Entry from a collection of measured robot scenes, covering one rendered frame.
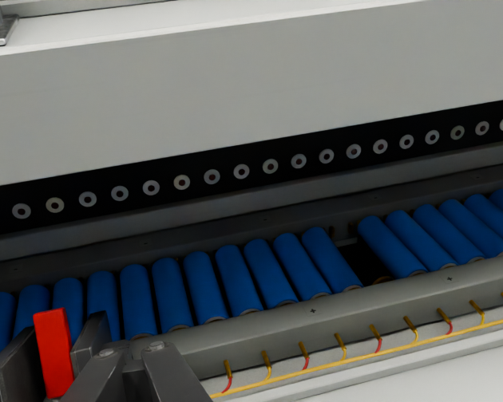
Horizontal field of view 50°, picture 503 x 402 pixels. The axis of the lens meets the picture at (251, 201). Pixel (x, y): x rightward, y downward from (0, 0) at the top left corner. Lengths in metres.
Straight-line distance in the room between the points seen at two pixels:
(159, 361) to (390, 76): 0.13
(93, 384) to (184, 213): 0.21
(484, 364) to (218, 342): 0.14
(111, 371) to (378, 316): 0.17
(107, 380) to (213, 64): 0.11
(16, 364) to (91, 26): 0.13
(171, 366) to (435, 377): 0.17
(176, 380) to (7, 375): 0.08
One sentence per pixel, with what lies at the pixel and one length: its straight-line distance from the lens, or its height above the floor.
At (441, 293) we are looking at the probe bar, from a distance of 0.32.
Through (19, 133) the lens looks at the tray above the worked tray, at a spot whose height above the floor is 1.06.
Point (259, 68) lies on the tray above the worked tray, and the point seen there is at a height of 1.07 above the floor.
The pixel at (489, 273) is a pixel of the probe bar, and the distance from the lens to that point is 0.34.
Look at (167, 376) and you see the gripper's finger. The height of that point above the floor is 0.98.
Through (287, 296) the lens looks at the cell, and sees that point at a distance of 0.31.
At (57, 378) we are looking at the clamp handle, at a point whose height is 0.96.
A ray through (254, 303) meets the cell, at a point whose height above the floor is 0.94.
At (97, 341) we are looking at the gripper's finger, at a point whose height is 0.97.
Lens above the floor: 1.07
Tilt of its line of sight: 14 degrees down
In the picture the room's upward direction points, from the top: 8 degrees counter-clockwise
